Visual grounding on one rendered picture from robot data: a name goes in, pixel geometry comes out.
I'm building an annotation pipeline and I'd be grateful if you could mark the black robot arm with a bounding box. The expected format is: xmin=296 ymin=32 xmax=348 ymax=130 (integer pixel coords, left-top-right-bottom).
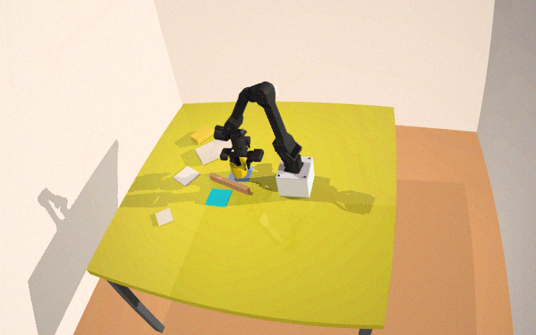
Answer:
xmin=214 ymin=82 xmax=304 ymax=174

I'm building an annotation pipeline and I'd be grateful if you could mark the tan flat bar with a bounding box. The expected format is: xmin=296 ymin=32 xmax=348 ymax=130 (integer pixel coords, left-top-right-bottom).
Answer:
xmin=209 ymin=173 xmax=251 ymax=195

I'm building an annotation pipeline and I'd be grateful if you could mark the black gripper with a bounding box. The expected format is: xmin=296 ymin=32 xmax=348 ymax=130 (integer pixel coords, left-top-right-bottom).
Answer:
xmin=220 ymin=139 xmax=264 ymax=170

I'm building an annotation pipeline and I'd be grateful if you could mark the yellow flat block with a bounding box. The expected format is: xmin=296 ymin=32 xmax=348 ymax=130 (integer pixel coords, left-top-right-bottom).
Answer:
xmin=191 ymin=125 xmax=214 ymax=144

